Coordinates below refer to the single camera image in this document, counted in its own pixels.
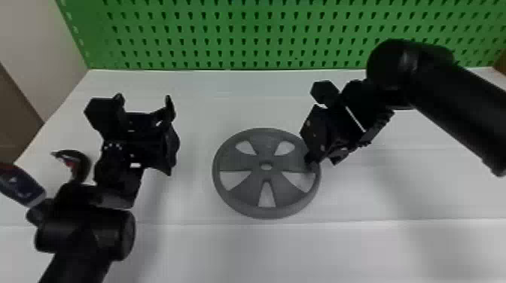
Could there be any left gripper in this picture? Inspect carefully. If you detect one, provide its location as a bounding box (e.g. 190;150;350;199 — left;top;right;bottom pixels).
113;93;181;177

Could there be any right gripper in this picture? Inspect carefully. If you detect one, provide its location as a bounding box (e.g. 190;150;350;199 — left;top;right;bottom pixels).
299;104;365;166

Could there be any grey wheel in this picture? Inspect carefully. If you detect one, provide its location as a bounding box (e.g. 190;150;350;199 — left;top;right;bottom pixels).
212;126;322;220

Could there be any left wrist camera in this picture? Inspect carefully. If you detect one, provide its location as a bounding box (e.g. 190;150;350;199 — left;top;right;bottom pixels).
84;96;128;140

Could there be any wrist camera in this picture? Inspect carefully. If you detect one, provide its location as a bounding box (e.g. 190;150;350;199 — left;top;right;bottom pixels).
309;79;342;108
84;96;128;140

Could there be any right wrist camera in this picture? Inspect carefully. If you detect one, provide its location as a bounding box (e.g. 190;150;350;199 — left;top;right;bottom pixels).
309;79;342;108

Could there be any black cable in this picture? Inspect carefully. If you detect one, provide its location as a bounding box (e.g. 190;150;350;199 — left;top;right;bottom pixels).
50;149;93;184

